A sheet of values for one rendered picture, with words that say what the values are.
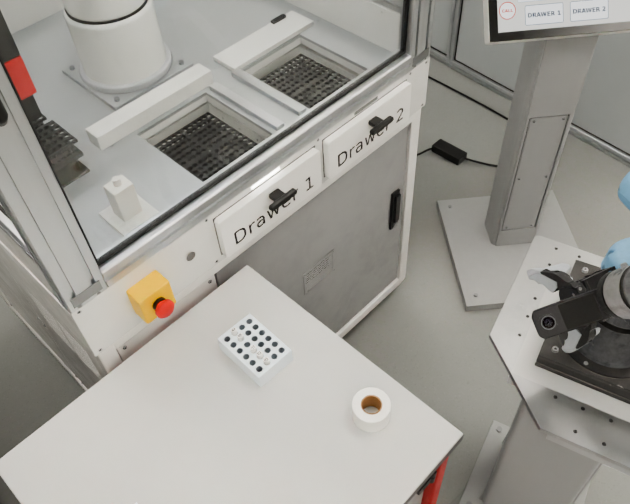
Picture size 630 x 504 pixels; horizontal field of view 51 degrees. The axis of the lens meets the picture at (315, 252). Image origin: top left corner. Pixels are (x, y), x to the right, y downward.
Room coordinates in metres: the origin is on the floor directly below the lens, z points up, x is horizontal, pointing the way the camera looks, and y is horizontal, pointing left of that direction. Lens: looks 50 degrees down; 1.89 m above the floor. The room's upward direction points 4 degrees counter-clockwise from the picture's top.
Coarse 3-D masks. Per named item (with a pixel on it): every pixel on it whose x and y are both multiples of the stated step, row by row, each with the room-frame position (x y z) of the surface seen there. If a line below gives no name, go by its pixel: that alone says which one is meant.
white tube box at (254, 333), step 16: (240, 320) 0.75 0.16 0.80; (256, 320) 0.75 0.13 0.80; (224, 336) 0.71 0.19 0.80; (256, 336) 0.71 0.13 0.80; (272, 336) 0.71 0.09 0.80; (224, 352) 0.70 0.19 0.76; (240, 352) 0.69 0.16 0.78; (256, 352) 0.67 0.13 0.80; (272, 352) 0.67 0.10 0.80; (288, 352) 0.67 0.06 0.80; (256, 368) 0.64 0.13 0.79; (272, 368) 0.64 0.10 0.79
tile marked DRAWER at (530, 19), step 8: (528, 8) 1.44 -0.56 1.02; (536, 8) 1.44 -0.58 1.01; (544, 8) 1.44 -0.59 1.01; (552, 8) 1.44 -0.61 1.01; (560, 8) 1.44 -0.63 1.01; (528, 16) 1.43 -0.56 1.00; (536, 16) 1.43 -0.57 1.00; (544, 16) 1.43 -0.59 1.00; (552, 16) 1.43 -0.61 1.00; (560, 16) 1.43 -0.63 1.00; (528, 24) 1.42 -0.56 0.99; (536, 24) 1.42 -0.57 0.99
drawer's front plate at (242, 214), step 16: (304, 160) 1.06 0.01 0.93; (320, 160) 1.09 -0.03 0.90; (288, 176) 1.02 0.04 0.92; (304, 176) 1.06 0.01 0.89; (320, 176) 1.09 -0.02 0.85; (256, 192) 0.97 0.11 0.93; (304, 192) 1.05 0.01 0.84; (240, 208) 0.93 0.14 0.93; (256, 208) 0.96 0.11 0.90; (288, 208) 1.02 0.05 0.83; (224, 224) 0.90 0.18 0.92; (240, 224) 0.93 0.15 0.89; (256, 224) 0.96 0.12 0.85; (224, 240) 0.90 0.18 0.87
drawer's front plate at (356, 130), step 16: (384, 96) 1.26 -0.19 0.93; (400, 96) 1.28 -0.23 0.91; (368, 112) 1.21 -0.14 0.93; (384, 112) 1.24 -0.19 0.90; (400, 112) 1.28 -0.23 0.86; (352, 128) 1.16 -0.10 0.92; (368, 128) 1.20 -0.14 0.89; (384, 128) 1.24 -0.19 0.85; (336, 144) 1.13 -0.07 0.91; (352, 144) 1.16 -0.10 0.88; (368, 144) 1.20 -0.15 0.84; (336, 160) 1.12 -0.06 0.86; (352, 160) 1.16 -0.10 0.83
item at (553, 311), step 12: (564, 300) 0.57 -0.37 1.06; (576, 300) 0.56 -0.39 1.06; (588, 300) 0.56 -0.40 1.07; (540, 312) 0.56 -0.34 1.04; (552, 312) 0.55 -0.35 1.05; (564, 312) 0.55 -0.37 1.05; (576, 312) 0.55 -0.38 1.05; (588, 312) 0.54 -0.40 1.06; (600, 312) 0.54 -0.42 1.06; (540, 324) 0.54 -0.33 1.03; (552, 324) 0.54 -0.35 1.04; (564, 324) 0.54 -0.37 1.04; (576, 324) 0.53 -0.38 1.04; (588, 324) 0.53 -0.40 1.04; (540, 336) 0.53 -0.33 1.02; (552, 336) 0.53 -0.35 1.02
